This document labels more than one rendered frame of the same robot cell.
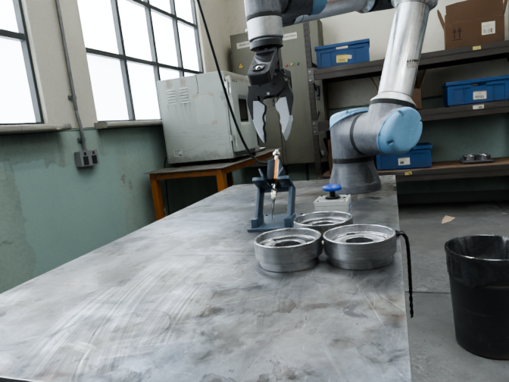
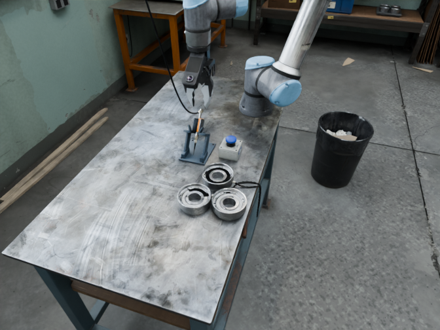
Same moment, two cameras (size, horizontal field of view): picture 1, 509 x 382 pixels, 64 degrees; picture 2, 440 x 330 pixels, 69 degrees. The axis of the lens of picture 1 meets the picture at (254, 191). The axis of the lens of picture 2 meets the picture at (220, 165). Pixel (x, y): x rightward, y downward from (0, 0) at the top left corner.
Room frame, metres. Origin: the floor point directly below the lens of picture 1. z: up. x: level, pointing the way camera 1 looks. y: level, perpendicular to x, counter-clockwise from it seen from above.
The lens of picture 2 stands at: (-0.07, -0.10, 1.55)
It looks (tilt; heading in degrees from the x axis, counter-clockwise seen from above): 41 degrees down; 358
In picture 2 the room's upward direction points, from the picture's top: straight up
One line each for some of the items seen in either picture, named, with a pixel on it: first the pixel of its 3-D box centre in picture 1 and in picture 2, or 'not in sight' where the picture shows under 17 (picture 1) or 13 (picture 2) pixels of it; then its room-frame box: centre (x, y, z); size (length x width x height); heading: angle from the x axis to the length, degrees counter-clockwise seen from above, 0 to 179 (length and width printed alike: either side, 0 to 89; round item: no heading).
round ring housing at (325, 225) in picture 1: (323, 228); (217, 177); (0.71, -0.12, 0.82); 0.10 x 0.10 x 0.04
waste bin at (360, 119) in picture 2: (490, 295); (337, 151); (1.59, -0.93, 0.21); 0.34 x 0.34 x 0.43
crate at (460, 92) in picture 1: (474, 92); not in sight; (3.83, -2.15, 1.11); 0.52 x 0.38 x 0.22; 71
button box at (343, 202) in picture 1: (334, 207); (231, 148); (0.86, -0.17, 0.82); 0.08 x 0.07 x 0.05; 161
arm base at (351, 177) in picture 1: (353, 173); (256, 98); (1.18, -0.30, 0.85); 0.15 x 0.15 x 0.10
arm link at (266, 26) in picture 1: (263, 32); (197, 36); (0.91, -0.06, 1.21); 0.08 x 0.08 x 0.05
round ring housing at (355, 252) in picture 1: (359, 245); (229, 204); (0.58, -0.15, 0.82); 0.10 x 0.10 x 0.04
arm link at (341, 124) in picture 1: (352, 133); (260, 74); (1.17, -0.30, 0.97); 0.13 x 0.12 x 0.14; 27
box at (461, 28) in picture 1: (471, 26); not in sight; (3.82, -2.12, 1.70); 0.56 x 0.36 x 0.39; 66
